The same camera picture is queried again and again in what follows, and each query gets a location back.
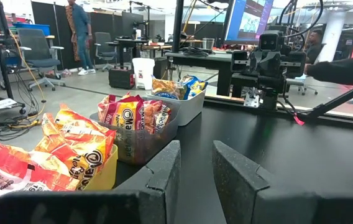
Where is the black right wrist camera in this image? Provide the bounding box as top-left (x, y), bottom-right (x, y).
top-left (259, 30), bottom-right (282, 52)

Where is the white paper sheet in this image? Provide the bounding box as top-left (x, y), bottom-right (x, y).
top-left (0, 98), bottom-right (19, 112)

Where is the black pole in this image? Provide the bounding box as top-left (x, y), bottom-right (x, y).
top-left (172, 0), bottom-right (186, 53)

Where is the yellow plastic bin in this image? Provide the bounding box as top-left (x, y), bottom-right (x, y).
top-left (83, 143), bottom-right (119, 191)

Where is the black metal table frame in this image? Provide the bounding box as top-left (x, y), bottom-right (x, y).
top-left (204, 77), bottom-right (353, 130)

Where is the orange mandala tapestry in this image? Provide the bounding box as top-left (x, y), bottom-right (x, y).
top-left (65, 4), bottom-right (81, 62)

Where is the clear plastic cup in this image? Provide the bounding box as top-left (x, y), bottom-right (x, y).
top-left (201, 37), bottom-right (216, 50)

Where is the silver mounting plate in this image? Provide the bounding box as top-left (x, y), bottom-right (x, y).
top-left (244, 92), bottom-right (262, 109)

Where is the coil of black cables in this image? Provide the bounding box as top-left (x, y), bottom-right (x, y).
top-left (182, 45), bottom-right (210, 58)

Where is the blue storage bin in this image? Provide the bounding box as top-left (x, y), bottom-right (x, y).
top-left (11, 21), bottom-right (52, 36)

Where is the person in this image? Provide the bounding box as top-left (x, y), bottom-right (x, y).
top-left (64, 0), bottom-right (97, 77)
top-left (303, 29), bottom-right (327, 68)

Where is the white plastic bin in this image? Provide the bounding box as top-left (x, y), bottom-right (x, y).
top-left (145, 88), bottom-right (208, 127)

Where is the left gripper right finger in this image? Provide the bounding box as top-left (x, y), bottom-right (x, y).
top-left (212, 139), bottom-right (353, 224)

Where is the black table mat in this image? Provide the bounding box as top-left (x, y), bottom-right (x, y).
top-left (114, 104), bottom-right (353, 224)

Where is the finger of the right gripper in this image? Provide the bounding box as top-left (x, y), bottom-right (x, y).
top-left (255, 51), bottom-right (269, 77)
top-left (268, 51), bottom-right (282, 77)

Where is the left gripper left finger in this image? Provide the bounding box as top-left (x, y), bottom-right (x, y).
top-left (0, 140), bottom-right (182, 224)

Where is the red tape tag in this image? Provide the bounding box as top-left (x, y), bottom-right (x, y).
top-left (292, 113), bottom-right (306, 126)

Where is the white trash bin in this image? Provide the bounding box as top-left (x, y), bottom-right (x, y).
top-left (132, 57), bottom-right (156, 91)

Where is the black red tool case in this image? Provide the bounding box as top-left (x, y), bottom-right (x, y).
top-left (108, 67), bottom-right (135, 90)

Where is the grey office chair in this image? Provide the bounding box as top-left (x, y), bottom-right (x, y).
top-left (94, 32), bottom-right (119, 72)
top-left (16, 27), bottom-right (66, 91)

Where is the grey translucent plastic bin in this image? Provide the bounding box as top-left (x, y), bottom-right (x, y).
top-left (89, 96), bottom-right (182, 166)

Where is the yellow floor cable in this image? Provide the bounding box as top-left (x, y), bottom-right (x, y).
top-left (7, 29), bottom-right (47, 130)

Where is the computer monitor blue screen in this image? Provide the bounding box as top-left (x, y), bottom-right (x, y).
top-left (224, 0), bottom-right (276, 45)

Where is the black desk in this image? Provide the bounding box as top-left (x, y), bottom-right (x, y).
top-left (165, 51), bottom-right (236, 97)

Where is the blue Maruchan noodle pack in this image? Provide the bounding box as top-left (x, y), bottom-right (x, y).
top-left (150, 77), bottom-right (187, 100)
top-left (181, 73), bottom-right (209, 100)

